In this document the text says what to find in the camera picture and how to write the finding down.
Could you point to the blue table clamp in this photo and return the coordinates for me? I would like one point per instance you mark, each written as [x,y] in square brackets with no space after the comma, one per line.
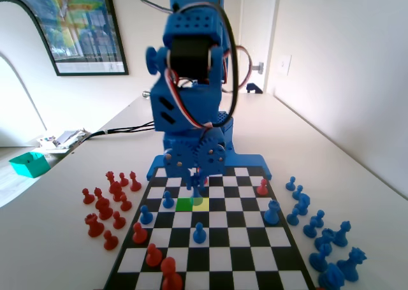
[254,88]

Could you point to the black and white chessboard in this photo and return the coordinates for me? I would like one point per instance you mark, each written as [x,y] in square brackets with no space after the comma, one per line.
[236,239]

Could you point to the black framed map poster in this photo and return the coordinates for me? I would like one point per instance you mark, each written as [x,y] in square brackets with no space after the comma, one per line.
[83,25]

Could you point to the red chess bishop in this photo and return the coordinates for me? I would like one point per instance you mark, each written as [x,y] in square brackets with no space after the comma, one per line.
[134,182]

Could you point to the silver metal cylinder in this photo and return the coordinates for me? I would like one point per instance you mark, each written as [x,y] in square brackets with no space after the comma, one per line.
[146,94]

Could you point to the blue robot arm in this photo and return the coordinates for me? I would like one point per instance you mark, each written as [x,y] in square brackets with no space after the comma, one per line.
[188,105]

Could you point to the teal plastic box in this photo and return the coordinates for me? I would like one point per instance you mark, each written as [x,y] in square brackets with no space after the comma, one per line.
[30,165]

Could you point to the red rook chess piece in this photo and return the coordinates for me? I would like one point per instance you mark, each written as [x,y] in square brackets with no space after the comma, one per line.
[94,226]

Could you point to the blue base mounting plate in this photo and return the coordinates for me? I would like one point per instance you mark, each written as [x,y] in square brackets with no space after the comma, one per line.
[245,162]

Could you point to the red knight chess piece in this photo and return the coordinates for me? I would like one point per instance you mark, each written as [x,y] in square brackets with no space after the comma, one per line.
[104,208]
[116,190]

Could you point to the white light switch plate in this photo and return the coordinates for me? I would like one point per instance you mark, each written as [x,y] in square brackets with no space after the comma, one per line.
[284,64]

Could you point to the blue geared gripper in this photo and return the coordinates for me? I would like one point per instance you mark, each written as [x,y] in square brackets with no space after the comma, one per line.
[190,152]

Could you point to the pile of papers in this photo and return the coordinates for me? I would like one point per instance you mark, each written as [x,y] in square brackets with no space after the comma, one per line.
[63,138]

